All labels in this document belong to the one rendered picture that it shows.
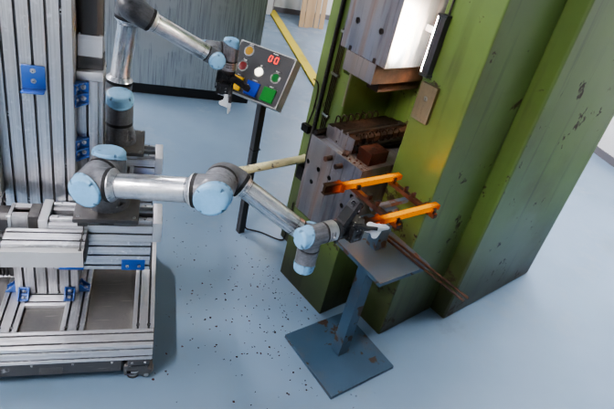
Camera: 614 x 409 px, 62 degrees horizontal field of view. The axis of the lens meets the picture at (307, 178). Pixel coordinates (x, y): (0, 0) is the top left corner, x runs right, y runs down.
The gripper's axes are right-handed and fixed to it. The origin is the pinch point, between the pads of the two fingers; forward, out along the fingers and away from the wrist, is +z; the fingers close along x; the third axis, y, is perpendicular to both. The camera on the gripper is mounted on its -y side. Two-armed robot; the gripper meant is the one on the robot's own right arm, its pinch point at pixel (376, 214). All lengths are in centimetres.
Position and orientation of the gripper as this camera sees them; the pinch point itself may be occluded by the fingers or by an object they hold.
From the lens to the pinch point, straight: 193.3
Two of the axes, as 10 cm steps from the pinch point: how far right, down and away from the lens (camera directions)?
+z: 8.1, -1.4, 5.7
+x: 5.5, 5.2, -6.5
